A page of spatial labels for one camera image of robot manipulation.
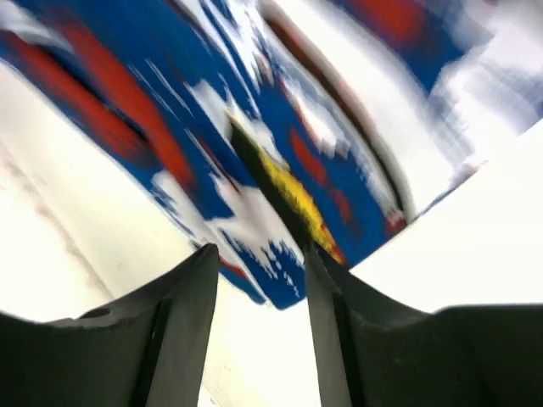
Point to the blue white red patterned trousers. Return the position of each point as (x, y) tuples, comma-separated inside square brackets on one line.
[(263, 126)]

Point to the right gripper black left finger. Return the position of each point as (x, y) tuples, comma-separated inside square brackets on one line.
[(146, 348)]

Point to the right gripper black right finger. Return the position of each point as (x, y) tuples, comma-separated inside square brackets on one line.
[(373, 351)]

